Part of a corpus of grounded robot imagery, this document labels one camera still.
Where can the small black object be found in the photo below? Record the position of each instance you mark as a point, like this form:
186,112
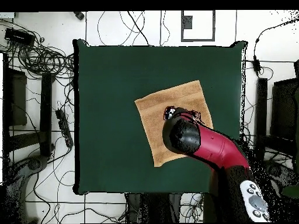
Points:
79,15

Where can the dark green table cloth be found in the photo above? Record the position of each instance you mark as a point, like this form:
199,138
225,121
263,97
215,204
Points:
105,128

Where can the black rectangular box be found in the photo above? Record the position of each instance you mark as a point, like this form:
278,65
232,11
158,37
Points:
19,36

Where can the black power strip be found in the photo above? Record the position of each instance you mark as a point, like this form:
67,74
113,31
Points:
64,127

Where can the tan terry towel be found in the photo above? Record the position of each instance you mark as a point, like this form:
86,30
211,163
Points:
154,116

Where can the grey floor frame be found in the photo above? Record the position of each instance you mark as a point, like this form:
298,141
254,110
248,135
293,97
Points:
186,22

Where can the dark green object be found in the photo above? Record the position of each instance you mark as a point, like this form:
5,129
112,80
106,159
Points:
292,191

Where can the black stand frame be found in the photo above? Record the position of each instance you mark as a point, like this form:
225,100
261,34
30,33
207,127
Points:
261,116
45,112

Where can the grey chair base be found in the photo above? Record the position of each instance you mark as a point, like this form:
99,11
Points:
282,172
35,164

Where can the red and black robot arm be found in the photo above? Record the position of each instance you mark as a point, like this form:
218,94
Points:
215,144

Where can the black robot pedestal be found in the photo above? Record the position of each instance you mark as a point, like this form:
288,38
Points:
151,207

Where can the black inline power adapter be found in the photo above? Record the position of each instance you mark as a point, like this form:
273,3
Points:
257,65

